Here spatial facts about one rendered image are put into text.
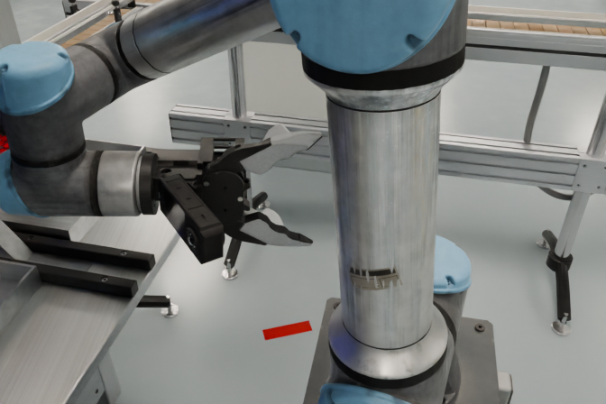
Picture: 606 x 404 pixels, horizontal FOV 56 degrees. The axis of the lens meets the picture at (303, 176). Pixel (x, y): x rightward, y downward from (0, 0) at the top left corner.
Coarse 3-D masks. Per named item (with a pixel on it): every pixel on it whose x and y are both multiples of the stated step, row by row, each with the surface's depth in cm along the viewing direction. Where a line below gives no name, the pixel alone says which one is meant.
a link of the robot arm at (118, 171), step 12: (108, 156) 62; (120, 156) 62; (132, 156) 62; (108, 168) 61; (120, 168) 61; (132, 168) 61; (108, 180) 61; (120, 180) 61; (132, 180) 61; (108, 192) 61; (120, 192) 61; (132, 192) 61; (108, 204) 62; (120, 204) 62; (132, 204) 62
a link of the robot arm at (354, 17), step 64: (320, 0) 33; (384, 0) 32; (448, 0) 31; (320, 64) 35; (384, 64) 33; (448, 64) 37; (384, 128) 39; (384, 192) 42; (384, 256) 45; (384, 320) 49; (384, 384) 51
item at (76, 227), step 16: (0, 128) 112; (96, 144) 109; (112, 144) 108; (128, 144) 107; (0, 208) 96; (16, 224) 87; (32, 224) 87; (48, 224) 92; (64, 224) 92; (80, 224) 89
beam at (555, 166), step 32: (192, 128) 199; (224, 128) 196; (256, 128) 193; (288, 128) 190; (320, 128) 188; (320, 160) 194; (448, 160) 184; (480, 160) 180; (512, 160) 178; (544, 160) 176; (576, 160) 173
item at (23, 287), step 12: (0, 264) 80; (12, 264) 80; (24, 264) 79; (0, 276) 82; (12, 276) 81; (24, 276) 77; (36, 276) 79; (0, 288) 80; (12, 288) 80; (24, 288) 77; (36, 288) 80; (0, 300) 78; (12, 300) 75; (24, 300) 78; (0, 312) 73; (12, 312) 75; (0, 324) 73
